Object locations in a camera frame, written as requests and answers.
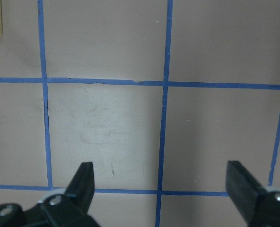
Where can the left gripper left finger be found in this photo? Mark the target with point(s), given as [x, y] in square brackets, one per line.
[81, 189]

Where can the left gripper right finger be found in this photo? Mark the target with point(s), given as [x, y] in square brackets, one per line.
[244, 190]

